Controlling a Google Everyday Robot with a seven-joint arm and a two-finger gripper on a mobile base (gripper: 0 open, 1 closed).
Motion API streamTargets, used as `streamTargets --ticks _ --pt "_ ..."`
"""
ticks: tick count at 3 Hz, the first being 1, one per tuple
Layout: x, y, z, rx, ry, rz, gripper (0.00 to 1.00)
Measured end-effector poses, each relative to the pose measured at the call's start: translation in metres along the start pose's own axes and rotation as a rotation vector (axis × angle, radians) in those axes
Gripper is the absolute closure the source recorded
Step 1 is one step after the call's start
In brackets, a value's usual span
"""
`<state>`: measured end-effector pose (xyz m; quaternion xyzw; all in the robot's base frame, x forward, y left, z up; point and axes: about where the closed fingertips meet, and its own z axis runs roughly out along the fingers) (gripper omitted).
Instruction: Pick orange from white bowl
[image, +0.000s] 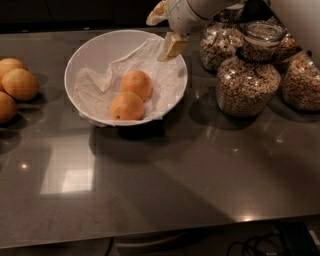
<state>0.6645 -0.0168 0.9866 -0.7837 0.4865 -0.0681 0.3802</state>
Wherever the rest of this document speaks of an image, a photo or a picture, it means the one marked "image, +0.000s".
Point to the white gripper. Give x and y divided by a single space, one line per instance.
182 15

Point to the white paper liner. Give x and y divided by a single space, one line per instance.
94 91

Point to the orange on table top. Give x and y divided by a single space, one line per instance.
7 65

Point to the orange on table bottom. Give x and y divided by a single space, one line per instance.
7 108

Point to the large front cereal jar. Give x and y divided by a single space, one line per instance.
247 81

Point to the far right cereal jar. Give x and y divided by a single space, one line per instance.
301 84

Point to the orange at bowl front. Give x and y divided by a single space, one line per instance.
126 106

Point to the orange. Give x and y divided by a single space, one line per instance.
20 84
7 108
126 106
138 82
7 65

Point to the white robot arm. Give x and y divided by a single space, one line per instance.
300 17

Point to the left rear cereal jar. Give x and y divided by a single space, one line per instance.
221 39

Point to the right rear cereal jar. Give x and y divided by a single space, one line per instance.
282 43

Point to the white round bowl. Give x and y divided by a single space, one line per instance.
99 52

